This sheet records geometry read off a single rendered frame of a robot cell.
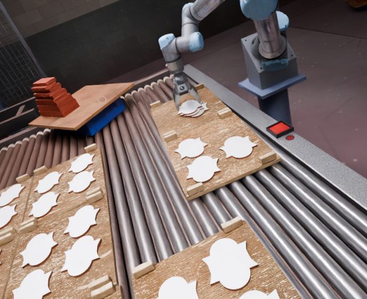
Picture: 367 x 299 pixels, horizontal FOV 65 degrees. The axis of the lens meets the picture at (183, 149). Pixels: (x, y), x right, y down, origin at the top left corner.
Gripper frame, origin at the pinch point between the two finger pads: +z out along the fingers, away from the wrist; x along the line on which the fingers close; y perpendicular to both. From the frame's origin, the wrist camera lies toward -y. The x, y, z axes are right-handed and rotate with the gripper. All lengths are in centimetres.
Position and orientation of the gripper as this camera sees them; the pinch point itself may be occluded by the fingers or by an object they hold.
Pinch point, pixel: (189, 107)
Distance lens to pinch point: 147.8
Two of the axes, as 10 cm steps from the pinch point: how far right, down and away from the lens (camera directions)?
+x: -9.5, 3.0, 1.0
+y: -0.8, -5.4, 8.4
